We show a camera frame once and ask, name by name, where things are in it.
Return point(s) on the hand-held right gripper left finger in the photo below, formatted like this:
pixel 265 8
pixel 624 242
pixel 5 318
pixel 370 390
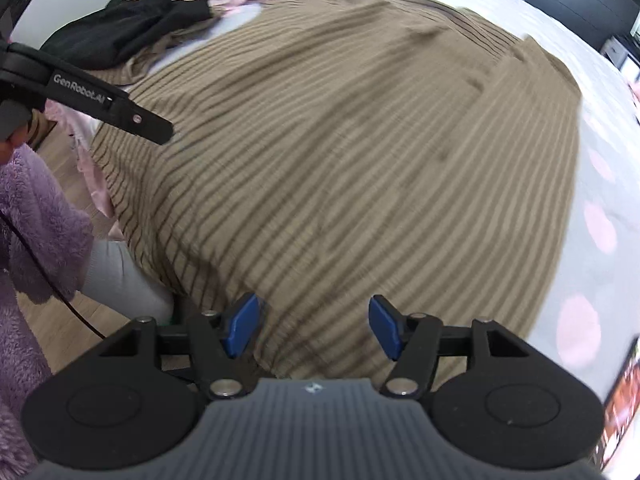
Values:
pixel 240 325

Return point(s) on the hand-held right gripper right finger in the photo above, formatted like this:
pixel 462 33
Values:
pixel 386 325

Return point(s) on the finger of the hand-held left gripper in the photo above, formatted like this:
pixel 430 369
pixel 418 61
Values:
pixel 145 122

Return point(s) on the olive striped shirt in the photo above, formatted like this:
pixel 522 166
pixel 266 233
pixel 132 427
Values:
pixel 350 160

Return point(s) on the person's left hand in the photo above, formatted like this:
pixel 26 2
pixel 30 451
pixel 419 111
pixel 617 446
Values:
pixel 9 150

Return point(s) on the black garment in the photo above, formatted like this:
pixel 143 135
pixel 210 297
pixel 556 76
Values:
pixel 125 30

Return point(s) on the person's grey-trousered leg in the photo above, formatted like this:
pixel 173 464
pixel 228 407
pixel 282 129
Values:
pixel 125 280

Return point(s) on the colourful printed object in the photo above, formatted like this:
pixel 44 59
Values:
pixel 622 405

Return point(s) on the white nightstand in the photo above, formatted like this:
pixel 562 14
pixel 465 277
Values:
pixel 620 52

